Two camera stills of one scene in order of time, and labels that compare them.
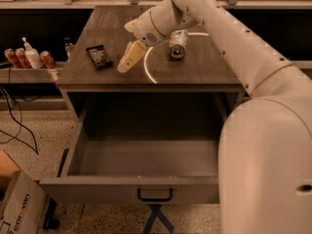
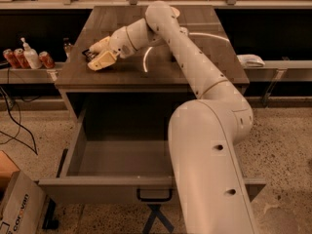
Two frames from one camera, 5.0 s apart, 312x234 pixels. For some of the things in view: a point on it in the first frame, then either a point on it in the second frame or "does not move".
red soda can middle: (22, 58) does not move
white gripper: (144, 27) to (119, 44)
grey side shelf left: (40, 75) does not move
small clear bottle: (68, 47) does not move
